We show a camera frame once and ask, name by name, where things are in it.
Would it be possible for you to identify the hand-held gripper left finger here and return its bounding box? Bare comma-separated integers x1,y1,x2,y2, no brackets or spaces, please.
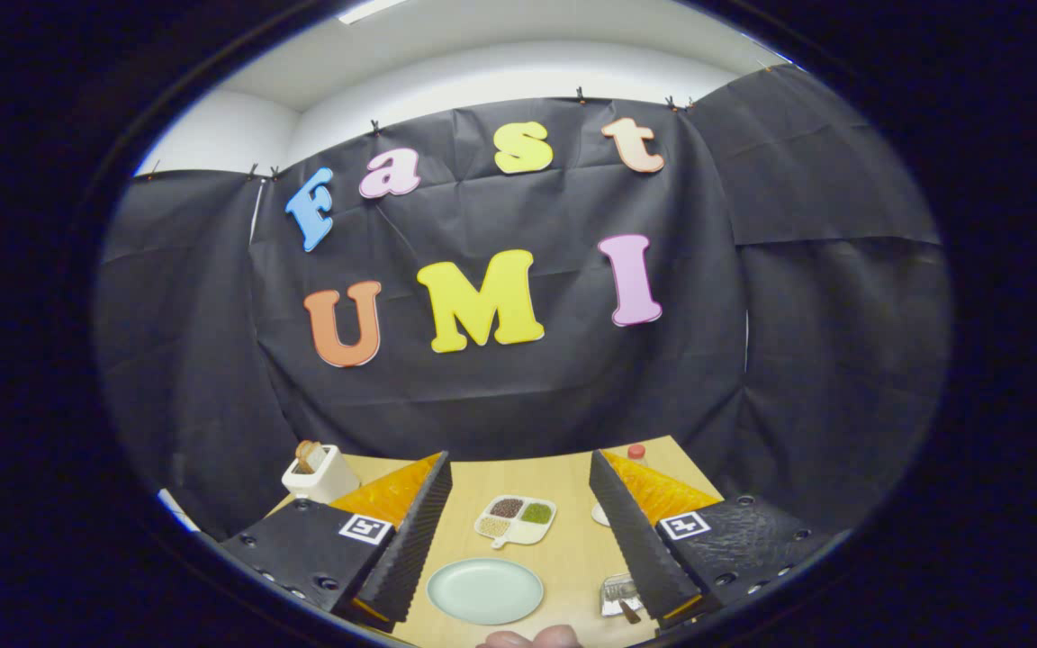
220,450,452,633

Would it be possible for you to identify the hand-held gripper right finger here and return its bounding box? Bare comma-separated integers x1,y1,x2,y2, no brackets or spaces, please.
589,448,834,631

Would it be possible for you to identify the light green round plate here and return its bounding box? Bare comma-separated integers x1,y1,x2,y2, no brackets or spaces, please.
427,558,545,626

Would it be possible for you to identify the white toaster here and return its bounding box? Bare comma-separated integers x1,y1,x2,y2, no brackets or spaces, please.
282,445,361,505

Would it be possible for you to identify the white divided tray with beans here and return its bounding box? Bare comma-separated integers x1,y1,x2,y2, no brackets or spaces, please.
473,495,557,549

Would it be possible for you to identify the black backdrop cloth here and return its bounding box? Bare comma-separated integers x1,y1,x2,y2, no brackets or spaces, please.
94,63,951,541

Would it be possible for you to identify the ceiling light panel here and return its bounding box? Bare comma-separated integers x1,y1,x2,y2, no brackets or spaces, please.
338,0,411,25

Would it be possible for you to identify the small metal wire basket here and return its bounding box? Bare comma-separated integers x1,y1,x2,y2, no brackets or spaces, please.
600,573,650,619

